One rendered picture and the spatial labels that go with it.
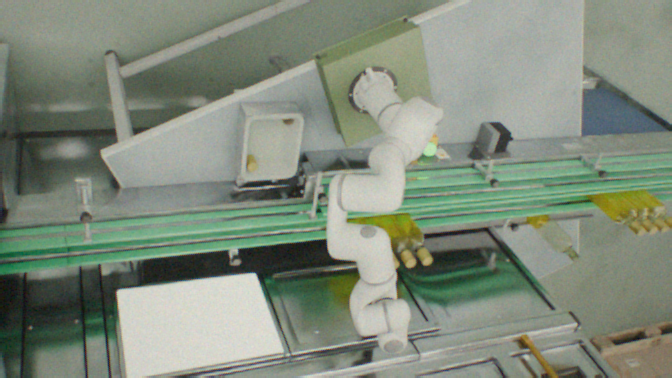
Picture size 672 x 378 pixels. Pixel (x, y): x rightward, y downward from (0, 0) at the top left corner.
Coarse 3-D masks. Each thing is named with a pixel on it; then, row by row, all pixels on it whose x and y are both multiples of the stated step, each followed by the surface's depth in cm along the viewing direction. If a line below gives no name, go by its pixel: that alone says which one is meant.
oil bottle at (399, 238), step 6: (378, 216) 201; (384, 216) 201; (390, 216) 201; (384, 222) 198; (390, 222) 198; (396, 222) 199; (390, 228) 196; (396, 228) 196; (390, 234) 194; (396, 234) 194; (402, 234) 194; (396, 240) 192; (402, 240) 192; (396, 246) 192; (396, 252) 194
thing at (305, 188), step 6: (306, 162) 195; (300, 168) 194; (306, 168) 193; (312, 168) 193; (300, 174) 196; (306, 174) 191; (300, 180) 195; (306, 180) 191; (300, 186) 197; (306, 186) 193; (312, 186) 193; (300, 192) 197; (306, 192) 194; (312, 192) 195
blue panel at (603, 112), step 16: (592, 96) 283; (608, 96) 286; (592, 112) 268; (608, 112) 271; (624, 112) 274; (640, 112) 277; (592, 128) 255; (608, 128) 257; (624, 128) 260; (640, 128) 263; (656, 128) 265
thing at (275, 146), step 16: (256, 128) 188; (272, 128) 190; (288, 128) 192; (256, 144) 191; (272, 144) 193; (288, 144) 194; (256, 160) 195; (272, 160) 197; (288, 160) 195; (256, 176) 190; (272, 176) 191; (288, 176) 193
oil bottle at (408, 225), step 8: (400, 216) 202; (408, 216) 203; (400, 224) 199; (408, 224) 199; (416, 224) 200; (408, 232) 196; (416, 232) 196; (408, 240) 195; (416, 240) 194; (408, 248) 196
